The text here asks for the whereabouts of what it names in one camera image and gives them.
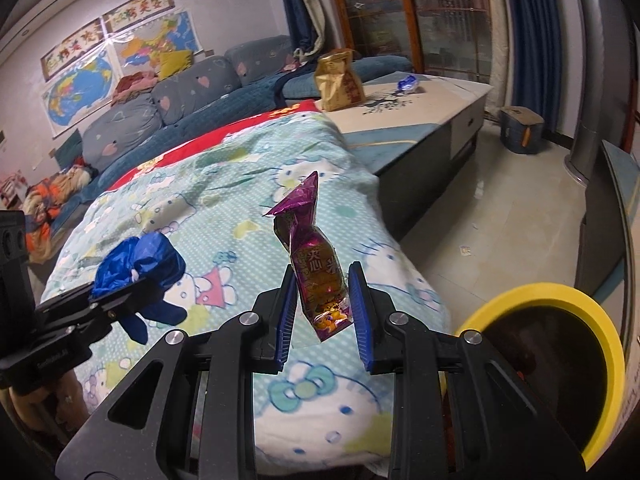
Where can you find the orange clothes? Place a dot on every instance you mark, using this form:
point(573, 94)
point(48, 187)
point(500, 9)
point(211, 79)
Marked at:
point(55, 210)

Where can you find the silver tower air conditioner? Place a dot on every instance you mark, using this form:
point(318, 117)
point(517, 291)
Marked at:
point(595, 75)

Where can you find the teal cushion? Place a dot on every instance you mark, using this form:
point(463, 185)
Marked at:
point(69, 150)

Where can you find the yellow round trash bin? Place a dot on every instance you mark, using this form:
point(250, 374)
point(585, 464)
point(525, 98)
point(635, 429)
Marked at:
point(530, 292)

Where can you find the grey coffee table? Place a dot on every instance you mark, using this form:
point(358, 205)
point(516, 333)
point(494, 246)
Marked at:
point(425, 107)

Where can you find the wooden glass sliding door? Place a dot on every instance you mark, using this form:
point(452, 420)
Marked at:
point(415, 15)

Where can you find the blue plastic bag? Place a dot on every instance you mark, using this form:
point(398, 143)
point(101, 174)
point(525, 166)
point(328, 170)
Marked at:
point(145, 260)

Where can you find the blue curtain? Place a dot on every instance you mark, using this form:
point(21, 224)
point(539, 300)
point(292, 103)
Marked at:
point(540, 50)
point(292, 5)

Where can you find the purple snack packet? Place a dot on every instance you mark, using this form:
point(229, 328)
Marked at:
point(315, 260)

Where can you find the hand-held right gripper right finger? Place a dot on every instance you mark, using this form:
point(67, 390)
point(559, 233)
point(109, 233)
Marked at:
point(361, 317)

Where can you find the yellow pillow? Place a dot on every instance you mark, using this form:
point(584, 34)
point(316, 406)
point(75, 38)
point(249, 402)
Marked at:
point(175, 64)

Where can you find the brown paper bag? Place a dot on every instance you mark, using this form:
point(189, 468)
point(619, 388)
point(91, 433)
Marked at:
point(339, 82)

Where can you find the cat print blanket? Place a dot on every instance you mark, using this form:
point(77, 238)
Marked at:
point(225, 200)

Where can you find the pile of clothes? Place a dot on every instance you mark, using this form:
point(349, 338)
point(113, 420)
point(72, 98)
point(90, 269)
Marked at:
point(135, 89)

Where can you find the dark blue stool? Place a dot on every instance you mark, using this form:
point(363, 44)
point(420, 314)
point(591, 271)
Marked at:
point(521, 132)

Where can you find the beige curtain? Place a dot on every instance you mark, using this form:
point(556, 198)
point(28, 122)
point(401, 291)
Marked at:
point(312, 5)
point(500, 35)

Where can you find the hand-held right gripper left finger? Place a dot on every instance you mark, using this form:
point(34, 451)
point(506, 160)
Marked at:
point(286, 315)

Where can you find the blue white wrapper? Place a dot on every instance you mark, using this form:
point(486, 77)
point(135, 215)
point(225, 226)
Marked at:
point(410, 85)

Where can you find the grey heart print cushion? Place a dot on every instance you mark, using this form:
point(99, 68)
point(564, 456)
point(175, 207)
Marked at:
point(122, 132)
point(257, 60)
point(195, 90)

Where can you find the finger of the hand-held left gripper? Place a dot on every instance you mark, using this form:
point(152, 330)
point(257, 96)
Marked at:
point(80, 310)

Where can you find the framed calligraphy poster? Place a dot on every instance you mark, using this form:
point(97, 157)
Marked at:
point(137, 9)
point(72, 50)

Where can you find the navy cloth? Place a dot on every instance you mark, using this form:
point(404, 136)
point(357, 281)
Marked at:
point(295, 87)

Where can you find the red blanket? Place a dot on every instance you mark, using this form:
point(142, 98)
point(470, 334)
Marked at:
point(200, 142)

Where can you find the television stand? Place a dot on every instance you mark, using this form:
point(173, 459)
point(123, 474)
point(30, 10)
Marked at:
point(600, 240)

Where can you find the world map poster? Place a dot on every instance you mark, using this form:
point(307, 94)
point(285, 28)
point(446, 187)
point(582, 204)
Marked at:
point(80, 97)

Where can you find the blue sofa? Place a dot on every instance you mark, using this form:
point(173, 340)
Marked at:
point(225, 106)

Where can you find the country map poster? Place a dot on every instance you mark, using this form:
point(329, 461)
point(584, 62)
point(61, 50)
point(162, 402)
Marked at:
point(155, 40)

